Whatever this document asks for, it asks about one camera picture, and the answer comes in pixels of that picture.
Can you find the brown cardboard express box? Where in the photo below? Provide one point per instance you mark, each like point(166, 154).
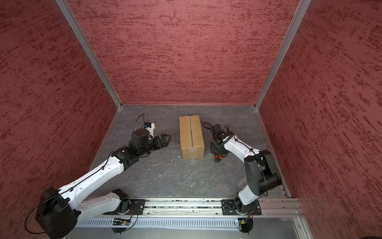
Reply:
point(191, 138)

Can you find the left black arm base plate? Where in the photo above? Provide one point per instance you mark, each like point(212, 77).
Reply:
point(134, 206)

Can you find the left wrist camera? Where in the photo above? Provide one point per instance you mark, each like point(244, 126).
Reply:
point(150, 127)

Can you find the aluminium corner post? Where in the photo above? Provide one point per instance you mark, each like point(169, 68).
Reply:
point(79, 34)
point(291, 31)

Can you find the right aluminium corner post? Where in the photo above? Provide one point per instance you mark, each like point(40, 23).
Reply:
point(291, 31)

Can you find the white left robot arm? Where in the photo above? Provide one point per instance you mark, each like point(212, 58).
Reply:
point(60, 210)

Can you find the red black utility knife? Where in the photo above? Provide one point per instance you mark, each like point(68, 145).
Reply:
point(217, 158)

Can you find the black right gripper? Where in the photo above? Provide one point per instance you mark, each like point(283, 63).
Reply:
point(214, 151)

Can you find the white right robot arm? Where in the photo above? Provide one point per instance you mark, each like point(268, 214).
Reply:
point(262, 174)

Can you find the left aluminium corner post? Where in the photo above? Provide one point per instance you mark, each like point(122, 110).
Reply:
point(79, 34)

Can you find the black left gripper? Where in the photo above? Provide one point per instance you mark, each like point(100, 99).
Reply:
point(165, 143)

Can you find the aluminium front rail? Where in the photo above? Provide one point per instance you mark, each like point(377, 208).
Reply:
point(211, 207)

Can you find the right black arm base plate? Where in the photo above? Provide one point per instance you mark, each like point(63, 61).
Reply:
point(229, 207)

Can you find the white slotted cable duct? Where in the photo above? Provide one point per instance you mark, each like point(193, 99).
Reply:
point(166, 223)

